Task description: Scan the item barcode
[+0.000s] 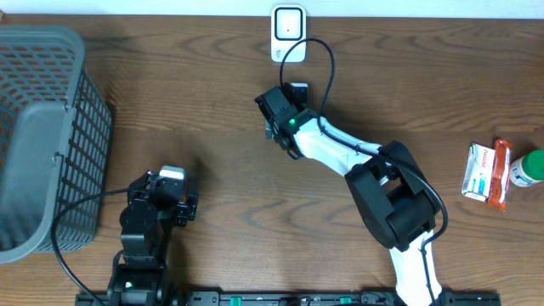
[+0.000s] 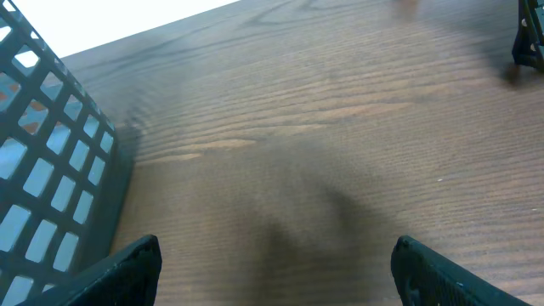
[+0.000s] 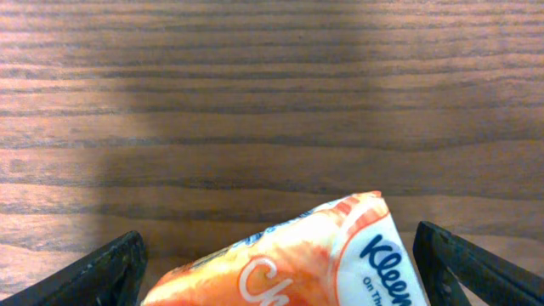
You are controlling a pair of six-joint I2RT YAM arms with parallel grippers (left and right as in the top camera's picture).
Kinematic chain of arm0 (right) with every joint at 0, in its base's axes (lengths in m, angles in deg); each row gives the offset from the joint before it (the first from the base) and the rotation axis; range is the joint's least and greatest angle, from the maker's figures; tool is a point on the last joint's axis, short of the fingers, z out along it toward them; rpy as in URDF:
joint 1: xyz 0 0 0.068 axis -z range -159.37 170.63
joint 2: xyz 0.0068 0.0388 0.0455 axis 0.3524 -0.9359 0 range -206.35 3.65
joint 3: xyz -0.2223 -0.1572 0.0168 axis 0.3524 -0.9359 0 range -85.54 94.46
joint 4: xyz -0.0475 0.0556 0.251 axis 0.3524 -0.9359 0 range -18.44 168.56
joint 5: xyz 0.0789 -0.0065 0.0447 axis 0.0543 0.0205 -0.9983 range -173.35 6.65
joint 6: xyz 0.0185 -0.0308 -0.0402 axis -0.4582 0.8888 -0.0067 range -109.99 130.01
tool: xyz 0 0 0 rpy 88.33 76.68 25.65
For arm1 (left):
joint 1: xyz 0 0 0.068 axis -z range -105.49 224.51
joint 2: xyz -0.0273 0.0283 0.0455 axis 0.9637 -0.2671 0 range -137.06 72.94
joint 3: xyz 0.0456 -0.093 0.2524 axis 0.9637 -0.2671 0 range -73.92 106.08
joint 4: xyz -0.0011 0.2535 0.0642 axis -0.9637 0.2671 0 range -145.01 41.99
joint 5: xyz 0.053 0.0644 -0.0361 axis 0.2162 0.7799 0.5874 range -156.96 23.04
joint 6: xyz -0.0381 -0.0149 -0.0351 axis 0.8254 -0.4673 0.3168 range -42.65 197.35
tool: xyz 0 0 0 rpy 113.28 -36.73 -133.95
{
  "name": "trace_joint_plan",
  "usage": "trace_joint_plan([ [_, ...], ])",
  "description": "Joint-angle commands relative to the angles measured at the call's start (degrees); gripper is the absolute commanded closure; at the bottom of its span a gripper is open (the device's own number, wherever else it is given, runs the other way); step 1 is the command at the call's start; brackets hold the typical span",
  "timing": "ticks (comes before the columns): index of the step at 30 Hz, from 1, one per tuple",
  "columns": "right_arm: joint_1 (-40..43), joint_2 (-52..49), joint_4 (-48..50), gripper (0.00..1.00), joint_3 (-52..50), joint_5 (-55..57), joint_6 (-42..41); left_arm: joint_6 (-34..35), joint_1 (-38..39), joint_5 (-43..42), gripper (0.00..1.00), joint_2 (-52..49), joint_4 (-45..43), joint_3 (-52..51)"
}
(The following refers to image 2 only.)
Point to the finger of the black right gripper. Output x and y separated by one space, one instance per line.
528 44

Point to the grey plastic basket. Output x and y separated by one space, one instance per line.
63 174

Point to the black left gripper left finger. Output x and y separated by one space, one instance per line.
127 278

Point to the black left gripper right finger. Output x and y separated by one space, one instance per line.
423 277

